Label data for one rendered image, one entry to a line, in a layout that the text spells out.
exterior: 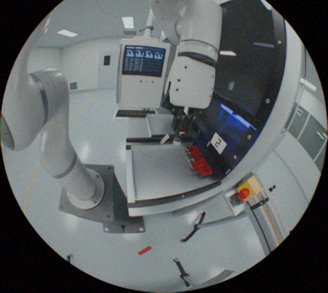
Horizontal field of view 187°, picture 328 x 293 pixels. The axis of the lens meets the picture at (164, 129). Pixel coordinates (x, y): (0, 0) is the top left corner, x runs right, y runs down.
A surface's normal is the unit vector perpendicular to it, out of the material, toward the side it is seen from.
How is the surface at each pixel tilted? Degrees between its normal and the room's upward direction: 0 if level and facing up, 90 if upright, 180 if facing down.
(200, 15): 87
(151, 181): 0
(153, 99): 90
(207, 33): 86
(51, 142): 27
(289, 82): 90
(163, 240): 0
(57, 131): 38
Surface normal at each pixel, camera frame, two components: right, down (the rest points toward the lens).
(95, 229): 0.16, -0.82
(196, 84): 0.25, 0.55
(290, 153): -0.96, 0.01
